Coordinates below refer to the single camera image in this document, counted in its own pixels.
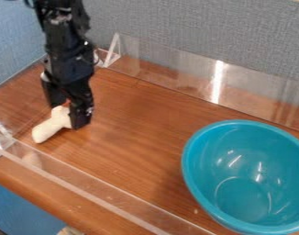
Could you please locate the clear acrylic back barrier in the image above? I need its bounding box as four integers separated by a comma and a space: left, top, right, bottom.
96, 33, 299, 130

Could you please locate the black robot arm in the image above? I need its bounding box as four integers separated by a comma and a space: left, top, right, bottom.
23, 0, 95, 129

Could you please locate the clear acrylic front barrier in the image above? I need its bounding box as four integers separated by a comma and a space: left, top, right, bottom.
0, 122, 216, 235

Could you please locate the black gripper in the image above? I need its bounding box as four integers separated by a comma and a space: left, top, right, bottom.
40, 18, 95, 129

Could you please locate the blue plastic bowl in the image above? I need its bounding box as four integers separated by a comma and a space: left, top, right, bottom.
181, 119, 299, 235

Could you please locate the white brown toy mushroom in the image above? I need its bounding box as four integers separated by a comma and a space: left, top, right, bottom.
32, 106, 71, 143

